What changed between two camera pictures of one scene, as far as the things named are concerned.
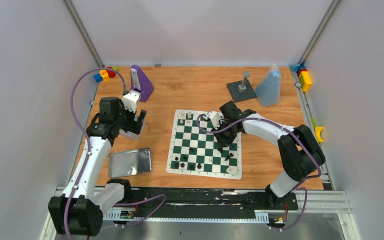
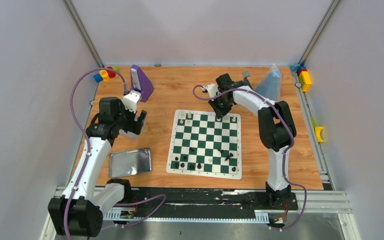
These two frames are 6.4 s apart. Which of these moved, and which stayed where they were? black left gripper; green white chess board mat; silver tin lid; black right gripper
Moved: black right gripper
Stayed: black left gripper; silver tin lid; green white chess board mat
